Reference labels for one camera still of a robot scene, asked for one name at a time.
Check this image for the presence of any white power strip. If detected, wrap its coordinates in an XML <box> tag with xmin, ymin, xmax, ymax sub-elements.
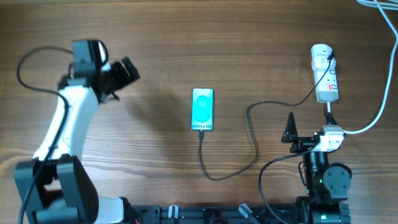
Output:
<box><xmin>311</xmin><ymin>44</ymin><xmax>339</xmax><ymax>103</ymax></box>

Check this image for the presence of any black USB charging cable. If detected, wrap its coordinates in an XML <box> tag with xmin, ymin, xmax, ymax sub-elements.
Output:
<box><xmin>198</xmin><ymin>50</ymin><xmax>336</xmax><ymax>181</ymax></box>

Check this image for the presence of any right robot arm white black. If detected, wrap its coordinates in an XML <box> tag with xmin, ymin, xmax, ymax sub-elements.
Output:
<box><xmin>281</xmin><ymin>112</ymin><xmax>353</xmax><ymax>224</ymax></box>

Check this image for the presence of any white charger adapter plug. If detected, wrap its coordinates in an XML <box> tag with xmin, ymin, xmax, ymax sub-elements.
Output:
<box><xmin>312</xmin><ymin>55</ymin><xmax>336</xmax><ymax>72</ymax></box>

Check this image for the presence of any teal Galaxy smartphone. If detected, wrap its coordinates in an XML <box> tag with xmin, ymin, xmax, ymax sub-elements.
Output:
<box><xmin>191</xmin><ymin>88</ymin><xmax>214</xmax><ymax>131</ymax></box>

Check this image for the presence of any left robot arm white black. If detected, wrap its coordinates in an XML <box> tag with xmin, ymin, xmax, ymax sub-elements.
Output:
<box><xmin>14</xmin><ymin>39</ymin><xmax>141</xmax><ymax>223</ymax></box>

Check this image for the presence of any white power strip cord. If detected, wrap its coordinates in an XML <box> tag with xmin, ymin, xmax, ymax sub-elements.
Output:
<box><xmin>326</xmin><ymin>0</ymin><xmax>398</xmax><ymax>135</ymax></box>

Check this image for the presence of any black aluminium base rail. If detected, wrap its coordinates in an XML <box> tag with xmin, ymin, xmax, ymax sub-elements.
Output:
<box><xmin>124</xmin><ymin>203</ymin><xmax>352</xmax><ymax>224</ymax></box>

